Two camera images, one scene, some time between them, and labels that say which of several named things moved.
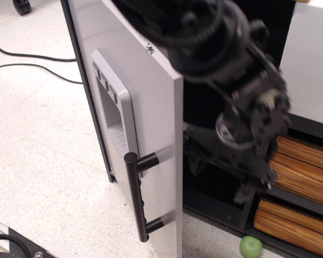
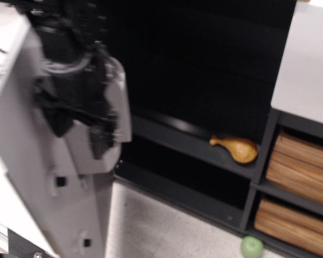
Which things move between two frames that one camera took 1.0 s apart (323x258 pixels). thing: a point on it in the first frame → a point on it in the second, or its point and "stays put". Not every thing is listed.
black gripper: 245,135 → 83,92
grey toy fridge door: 139,92 → 54,191
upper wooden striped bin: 304,170 stays put
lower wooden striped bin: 303,228 stays put
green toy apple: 250,246 stays put
